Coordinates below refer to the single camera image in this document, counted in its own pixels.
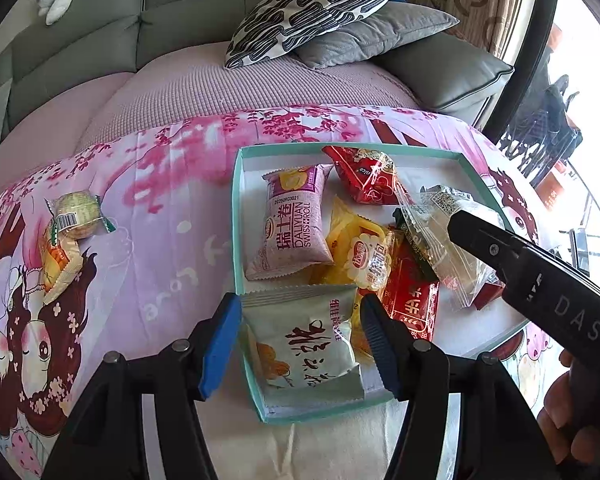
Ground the dark green biscuit packet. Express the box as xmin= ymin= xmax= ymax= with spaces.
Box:
xmin=392 ymin=207 xmax=439 ymax=282

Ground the red snack packet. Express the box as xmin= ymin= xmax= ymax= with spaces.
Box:
xmin=350 ymin=233 xmax=439 ymax=354

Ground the grey pillow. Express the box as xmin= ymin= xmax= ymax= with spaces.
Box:
xmin=294 ymin=2 xmax=460 ymax=70

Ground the red gold snack bag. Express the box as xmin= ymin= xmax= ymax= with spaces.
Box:
xmin=322 ymin=145 xmax=401 ymax=205

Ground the pink sofa seat cover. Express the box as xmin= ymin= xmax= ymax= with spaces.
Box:
xmin=0 ymin=42 xmax=417 ymax=194

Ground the grey sectional sofa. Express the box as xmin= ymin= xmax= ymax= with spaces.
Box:
xmin=0 ymin=0 xmax=514 ymax=144

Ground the white orange snack packet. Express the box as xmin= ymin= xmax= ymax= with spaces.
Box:
xmin=242 ymin=285 xmax=364 ymax=410

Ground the round green mooncake packet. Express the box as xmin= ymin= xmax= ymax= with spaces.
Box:
xmin=45 ymin=190 xmax=116 ymax=246

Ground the pink swiss roll packet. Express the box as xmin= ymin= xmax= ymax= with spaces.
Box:
xmin=246 ymin=164 xmax=332 ymax=281

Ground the person right hand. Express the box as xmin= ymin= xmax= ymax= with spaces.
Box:
xmin=536 ymin=372 xmax=600 ymax=465

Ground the black white patterned pillow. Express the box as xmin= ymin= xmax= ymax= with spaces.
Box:
xmin=224 ymin=0 xmax=389 ymax=70

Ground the cartoon pink tablecloth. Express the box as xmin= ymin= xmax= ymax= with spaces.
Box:
xmin=0 ymin=105 xmax=556 ymax=479

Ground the clear packet pale pastry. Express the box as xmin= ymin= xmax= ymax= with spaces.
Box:
xmin=396 ymin=184 xmax=505 ymax=308

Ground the teal rimmed white tray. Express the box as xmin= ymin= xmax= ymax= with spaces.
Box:
xmin=232 ymin=143 xmax=526 ymax=424

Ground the red small box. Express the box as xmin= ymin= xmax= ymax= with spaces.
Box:
xmin=471 ymin=282 xmax=504 ymax=310

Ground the yellow soft bread packet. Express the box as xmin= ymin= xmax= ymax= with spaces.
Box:
xmin=309 ymin=196 xmax=402 ymax=292

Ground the orange cake packet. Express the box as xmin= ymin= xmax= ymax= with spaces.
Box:
xmin=38 ymin=224 xmax=83 ymax=304

